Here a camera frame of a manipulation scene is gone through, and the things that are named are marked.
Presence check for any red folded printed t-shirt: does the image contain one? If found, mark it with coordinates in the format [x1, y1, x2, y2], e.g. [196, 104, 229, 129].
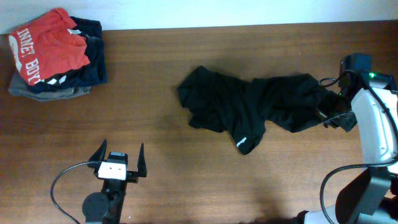
[8, 8, 90, 85]

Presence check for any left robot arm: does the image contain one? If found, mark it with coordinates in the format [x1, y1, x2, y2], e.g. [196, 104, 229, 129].
[82, 140, 147, 224]

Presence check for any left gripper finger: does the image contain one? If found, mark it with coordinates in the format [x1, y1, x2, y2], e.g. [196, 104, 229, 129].
[88, 139, 108, 162]
[137, 143, 147, 177]

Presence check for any grey folded garment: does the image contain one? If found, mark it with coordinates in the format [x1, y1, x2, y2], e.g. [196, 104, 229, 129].
[8, 70, 91, 102]

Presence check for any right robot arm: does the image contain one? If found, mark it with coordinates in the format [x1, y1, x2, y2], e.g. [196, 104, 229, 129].
[296, 70, 397, 224]

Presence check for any black t-shirt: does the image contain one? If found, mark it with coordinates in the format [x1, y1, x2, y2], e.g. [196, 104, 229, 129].
[177, 66, 338, 155]

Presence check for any navy folded garment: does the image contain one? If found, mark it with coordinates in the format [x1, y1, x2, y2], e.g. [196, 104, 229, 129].
[26, 16, 108, 93]

